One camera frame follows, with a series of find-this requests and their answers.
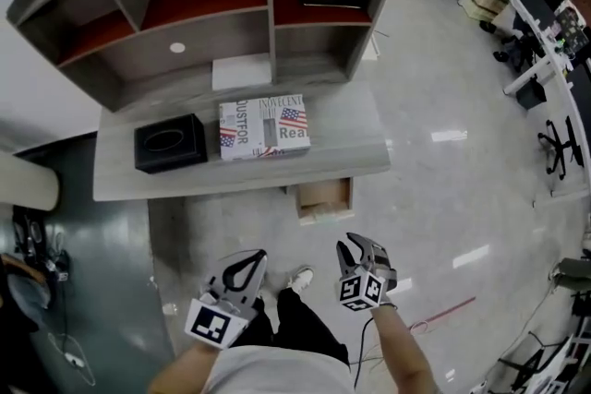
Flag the newspaper print box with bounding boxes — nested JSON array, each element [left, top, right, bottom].
[[218, 93, 312, 161]]

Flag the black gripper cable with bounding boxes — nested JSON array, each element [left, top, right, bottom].
[[353, 313, 384, 389]]

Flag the grey wooden desk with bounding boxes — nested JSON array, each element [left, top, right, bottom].
[[91, 80, 392, 203]]

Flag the black metal stand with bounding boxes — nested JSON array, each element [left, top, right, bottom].
[[501, 329, 578, 393]]

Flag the person's black trousers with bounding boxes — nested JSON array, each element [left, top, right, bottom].
[[229, 288, 351, 368]]

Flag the beige padded pipe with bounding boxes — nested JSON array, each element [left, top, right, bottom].
[[0, 150, 61, 212]]

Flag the black office chair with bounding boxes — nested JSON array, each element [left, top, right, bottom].
[[537, 114, 585, 181]]

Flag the person's left forearm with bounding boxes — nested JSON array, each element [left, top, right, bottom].
[[146, 340, 223, 394]]

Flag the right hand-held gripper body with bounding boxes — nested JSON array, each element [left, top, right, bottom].
[[340, 256, 398, 313]]

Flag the grey wooden shelf unit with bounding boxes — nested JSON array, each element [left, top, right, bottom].
[[6, 0, 416, 113]]

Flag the person's white shoe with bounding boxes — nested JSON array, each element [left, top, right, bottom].
[[286, 266, 316, 294]]

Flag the black tissue box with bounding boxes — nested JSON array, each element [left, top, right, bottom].
[[133, 113, 209, 174]]

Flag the person's white shirt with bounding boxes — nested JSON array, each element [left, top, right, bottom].
[[198, 344, 356, 394]]

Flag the person's right forearm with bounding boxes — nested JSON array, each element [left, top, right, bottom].
[[368, 303, 442, 394]]

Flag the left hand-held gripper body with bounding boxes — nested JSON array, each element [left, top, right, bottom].
[[184, 288, 259, 350]]

